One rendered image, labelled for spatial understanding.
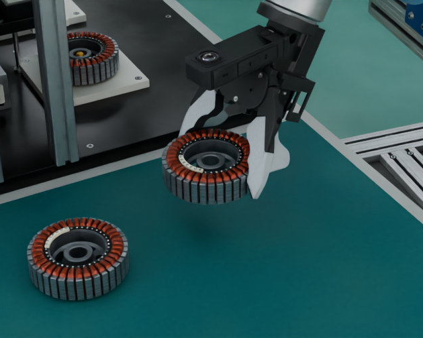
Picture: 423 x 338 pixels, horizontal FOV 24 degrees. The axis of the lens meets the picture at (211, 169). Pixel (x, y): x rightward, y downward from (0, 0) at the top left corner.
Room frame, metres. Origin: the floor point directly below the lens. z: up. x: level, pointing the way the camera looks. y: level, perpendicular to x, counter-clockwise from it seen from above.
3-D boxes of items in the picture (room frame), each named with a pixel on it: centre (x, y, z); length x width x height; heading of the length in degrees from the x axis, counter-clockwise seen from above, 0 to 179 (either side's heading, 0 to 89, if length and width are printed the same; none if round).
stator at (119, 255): (0.85, 0.15, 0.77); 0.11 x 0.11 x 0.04
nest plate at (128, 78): (1.26, 0.19, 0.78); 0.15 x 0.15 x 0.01; 28
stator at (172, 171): (0.93, 0.00, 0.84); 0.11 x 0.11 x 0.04
